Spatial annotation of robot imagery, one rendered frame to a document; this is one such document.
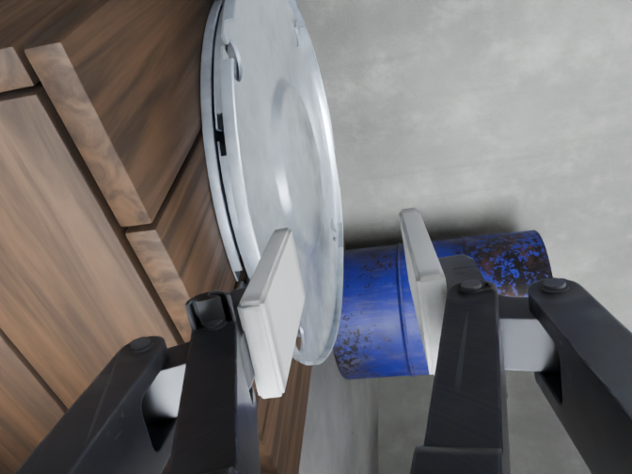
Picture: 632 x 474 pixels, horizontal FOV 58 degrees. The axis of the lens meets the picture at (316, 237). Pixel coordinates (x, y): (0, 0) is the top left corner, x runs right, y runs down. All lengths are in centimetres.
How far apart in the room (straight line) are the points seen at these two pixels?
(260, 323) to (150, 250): 15
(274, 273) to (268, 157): 19
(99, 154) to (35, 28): 6
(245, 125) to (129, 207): 8
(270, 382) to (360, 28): 219
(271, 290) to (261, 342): 2
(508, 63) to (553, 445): 204
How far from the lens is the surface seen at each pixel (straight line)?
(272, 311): 16
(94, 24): 28
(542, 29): 241
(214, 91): 37
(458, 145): 259
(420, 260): 16
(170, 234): 30
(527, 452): 345
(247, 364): 16
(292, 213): 38
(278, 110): 39
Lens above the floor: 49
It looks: 12 degrees down
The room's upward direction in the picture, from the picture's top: 83 degrees clockwise
